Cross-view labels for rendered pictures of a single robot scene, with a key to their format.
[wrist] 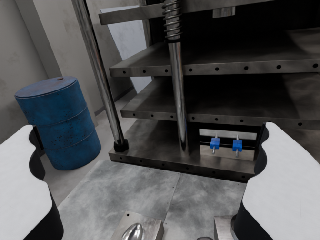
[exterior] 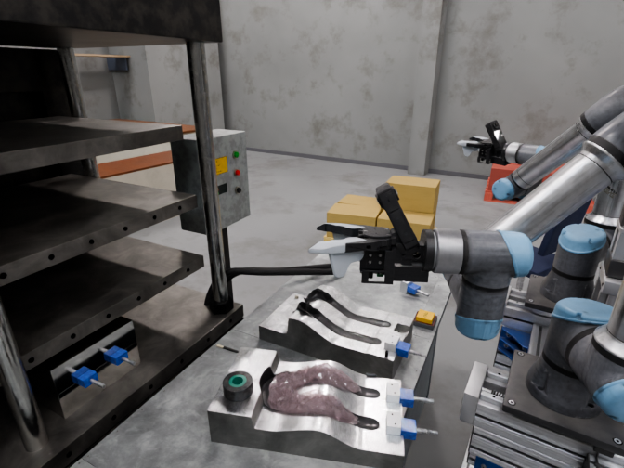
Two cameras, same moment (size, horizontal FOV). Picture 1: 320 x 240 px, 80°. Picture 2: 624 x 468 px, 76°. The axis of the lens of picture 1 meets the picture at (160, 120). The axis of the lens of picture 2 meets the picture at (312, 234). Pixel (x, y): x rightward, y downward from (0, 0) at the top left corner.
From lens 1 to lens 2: 0.67 m
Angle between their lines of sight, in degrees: 77
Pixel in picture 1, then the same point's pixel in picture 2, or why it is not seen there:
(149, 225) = not seen: outside the picture
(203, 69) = (29, 265)
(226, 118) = (87, 324)
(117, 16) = not seen: outside the picture
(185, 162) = (58, 448)
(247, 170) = (149, 375)
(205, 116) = (53, 343)
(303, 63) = (145, 217)
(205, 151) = (73, 403)
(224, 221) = (219, 403)
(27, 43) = not seen: outside the picture
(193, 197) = (144, 450)
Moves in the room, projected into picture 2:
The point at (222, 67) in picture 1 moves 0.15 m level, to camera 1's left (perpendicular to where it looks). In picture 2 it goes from (59, 252) to (19, 279)
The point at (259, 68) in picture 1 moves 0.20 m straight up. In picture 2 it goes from (106, 237) to (92, 170)
